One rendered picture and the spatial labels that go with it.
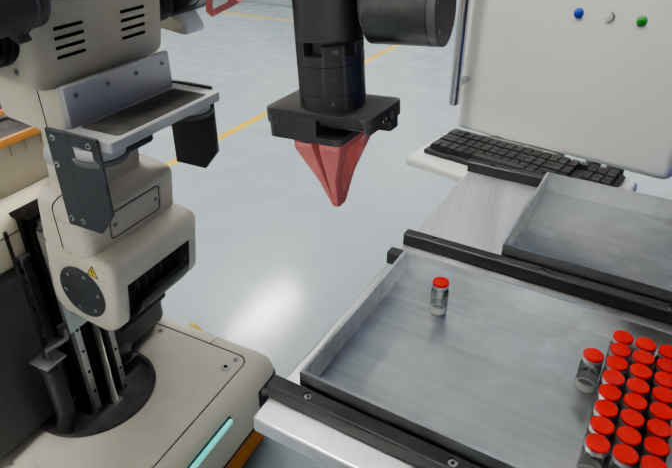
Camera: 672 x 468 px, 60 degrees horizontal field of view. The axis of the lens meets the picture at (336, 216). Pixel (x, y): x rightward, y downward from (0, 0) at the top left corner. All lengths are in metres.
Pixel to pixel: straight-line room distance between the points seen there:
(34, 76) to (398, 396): 0.63
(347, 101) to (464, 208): 0.53
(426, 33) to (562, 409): 0.41
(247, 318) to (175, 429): 0.76
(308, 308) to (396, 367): 1.48
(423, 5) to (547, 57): 0.96
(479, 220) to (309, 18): 0.56
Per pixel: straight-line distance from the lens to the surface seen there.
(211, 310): 2.18
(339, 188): 0.54
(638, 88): 1.35
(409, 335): 0.72
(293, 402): 0.63
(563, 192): 1.07
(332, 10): 0.47
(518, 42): 1.40
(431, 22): 0.44
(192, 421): 1.45
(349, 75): 0.49
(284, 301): 2.18
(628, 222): 1.03
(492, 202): 1.02
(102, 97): 0.96
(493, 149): 1.35
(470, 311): 0.77
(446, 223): 0.94
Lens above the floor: 1.36
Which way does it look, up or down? 30 degrees down
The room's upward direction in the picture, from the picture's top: straight up
